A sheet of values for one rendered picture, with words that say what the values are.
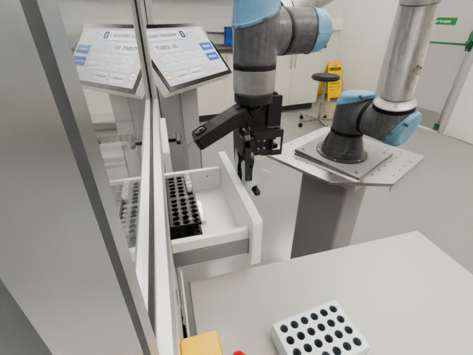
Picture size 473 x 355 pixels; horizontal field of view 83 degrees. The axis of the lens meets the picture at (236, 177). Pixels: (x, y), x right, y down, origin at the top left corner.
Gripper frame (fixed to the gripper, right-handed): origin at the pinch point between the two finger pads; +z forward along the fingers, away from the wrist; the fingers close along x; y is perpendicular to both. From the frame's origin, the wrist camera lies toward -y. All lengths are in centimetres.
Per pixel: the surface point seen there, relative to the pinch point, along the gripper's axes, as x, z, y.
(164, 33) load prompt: 94, -26, -9
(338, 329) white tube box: -28.5, 10.7, 7.8
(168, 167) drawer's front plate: 17.0, 1.9, -15.1
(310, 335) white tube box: -28.1, 10.7, 3.1
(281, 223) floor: 81, 91, 53
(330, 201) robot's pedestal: 24, 29, 43
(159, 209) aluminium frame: -15.2, -8.6, -16.7
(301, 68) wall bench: 315, 31, 181
